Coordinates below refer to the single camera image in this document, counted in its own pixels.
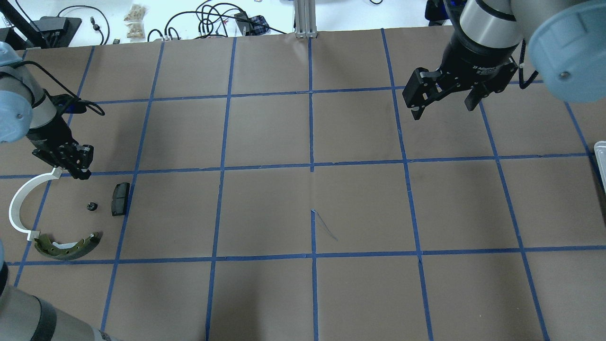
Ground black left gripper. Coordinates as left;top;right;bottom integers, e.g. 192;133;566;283
26;118;94;180

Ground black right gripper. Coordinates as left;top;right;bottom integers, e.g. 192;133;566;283
402;33;518;120

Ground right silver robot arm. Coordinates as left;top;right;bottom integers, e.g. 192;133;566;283
402;0;606;120

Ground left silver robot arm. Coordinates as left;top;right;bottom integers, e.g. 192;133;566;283
0;42;105;180

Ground grey brake pad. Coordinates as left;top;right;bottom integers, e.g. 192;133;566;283
111;183;130;216

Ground white curved plastic part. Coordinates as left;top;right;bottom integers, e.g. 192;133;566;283
9;168;63;242

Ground olive brake shoe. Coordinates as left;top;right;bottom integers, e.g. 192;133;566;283
34;232;101;261

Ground bag of small parts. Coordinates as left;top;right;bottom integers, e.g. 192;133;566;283
123;4;147;39

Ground aluminium frame post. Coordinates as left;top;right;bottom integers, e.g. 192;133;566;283
294;0;318;38

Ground tangled black cables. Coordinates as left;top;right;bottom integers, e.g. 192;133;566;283
147;0;287;42

